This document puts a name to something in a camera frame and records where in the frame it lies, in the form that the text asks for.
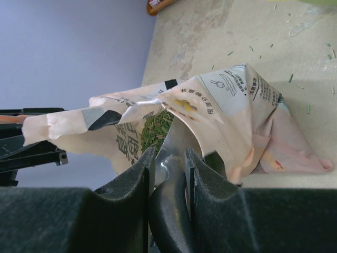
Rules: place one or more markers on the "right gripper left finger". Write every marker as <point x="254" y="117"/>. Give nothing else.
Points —
<point x="126" y="226"/>

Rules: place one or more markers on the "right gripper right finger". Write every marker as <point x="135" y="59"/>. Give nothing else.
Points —
<point x="208" y="192"/>

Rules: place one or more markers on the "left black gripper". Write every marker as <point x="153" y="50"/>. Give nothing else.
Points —
<point x="14" y="155"/>

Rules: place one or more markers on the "silver metal scoop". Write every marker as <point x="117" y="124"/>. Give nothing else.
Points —
<point x="169" y="218"/>

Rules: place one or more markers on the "pink cat litter bag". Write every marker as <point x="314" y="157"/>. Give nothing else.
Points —
<point x="233" y="111"/>

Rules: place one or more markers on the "green litter pellets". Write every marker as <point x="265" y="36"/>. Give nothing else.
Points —
<point x="155" y="131"/>

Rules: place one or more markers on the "red white small box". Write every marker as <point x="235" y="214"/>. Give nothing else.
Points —
<point x="154" y="3"/>

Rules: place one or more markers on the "brown wooden shelf rack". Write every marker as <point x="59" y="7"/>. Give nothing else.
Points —
<point x="154" y="11"/>

